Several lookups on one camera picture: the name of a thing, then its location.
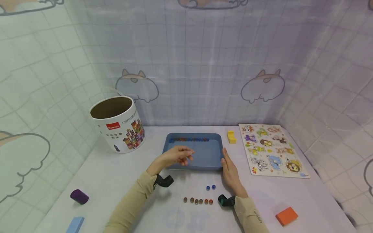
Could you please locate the person's right hand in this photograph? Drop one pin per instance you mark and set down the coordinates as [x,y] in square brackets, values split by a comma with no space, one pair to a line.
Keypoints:
[231,176]

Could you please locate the person's left hand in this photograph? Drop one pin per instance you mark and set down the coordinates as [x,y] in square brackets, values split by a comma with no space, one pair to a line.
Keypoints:
[169,160]

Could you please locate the person's right fingers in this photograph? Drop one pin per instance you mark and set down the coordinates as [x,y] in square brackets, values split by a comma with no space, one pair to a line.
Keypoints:
[228,159]

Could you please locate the person's left fingers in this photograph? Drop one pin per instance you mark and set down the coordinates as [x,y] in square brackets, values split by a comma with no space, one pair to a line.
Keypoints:
[185,153]

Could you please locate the blue rectangular tray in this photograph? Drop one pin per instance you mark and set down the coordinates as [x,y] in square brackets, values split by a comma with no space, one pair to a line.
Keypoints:
[207,152]

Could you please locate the person's right forearm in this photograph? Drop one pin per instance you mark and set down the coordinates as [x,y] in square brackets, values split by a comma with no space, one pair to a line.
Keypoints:
[250,216]

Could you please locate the person's left forearm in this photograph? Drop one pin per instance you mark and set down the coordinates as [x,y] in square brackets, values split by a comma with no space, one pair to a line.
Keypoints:
[132,207]

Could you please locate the row of coloured beads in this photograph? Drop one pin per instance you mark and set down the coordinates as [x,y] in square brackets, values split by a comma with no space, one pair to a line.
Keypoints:
[189,139]

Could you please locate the yellow wooden block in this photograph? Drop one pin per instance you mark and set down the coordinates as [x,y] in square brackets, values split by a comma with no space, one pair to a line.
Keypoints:
[231,137]

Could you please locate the black wrist band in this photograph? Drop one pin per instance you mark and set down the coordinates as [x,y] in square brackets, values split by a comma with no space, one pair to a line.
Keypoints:
[163,181]
[226,200]

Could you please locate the set of animal puzzle pieces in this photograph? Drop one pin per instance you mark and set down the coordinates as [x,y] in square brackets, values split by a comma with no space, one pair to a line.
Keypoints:
[274,161]

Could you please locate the row of brown beads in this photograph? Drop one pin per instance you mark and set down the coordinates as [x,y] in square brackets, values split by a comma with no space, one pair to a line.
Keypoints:
[196,201]

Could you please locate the wooden animal puzzle board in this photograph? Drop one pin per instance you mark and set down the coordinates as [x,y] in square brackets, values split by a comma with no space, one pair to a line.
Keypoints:
[294,152]

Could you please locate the white cylindrical printed tub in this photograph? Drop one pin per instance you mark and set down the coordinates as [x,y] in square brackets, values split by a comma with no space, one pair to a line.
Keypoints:
[116,129]

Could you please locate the orange rectangular block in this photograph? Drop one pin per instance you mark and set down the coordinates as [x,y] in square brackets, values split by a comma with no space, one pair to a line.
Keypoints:
[286,216]

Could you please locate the purple rounded block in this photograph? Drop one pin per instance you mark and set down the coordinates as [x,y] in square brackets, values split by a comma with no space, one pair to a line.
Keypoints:
[79,196]

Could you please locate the light blue rectangular block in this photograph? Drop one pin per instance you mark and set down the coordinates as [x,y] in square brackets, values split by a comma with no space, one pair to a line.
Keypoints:
[75,225]

